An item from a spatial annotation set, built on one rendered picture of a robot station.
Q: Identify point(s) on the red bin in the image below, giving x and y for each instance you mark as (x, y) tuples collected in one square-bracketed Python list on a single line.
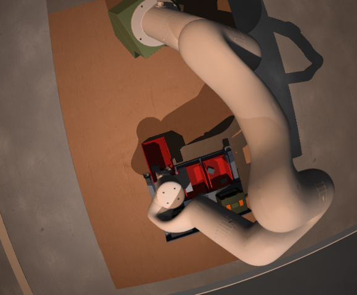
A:
[(197, 179), (222, 169), (156, 152)]

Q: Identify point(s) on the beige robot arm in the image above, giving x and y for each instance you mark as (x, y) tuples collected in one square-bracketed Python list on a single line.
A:
[(285, 202)]

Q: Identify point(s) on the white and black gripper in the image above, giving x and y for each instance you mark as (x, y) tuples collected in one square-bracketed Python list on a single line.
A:
[(162, 172)]

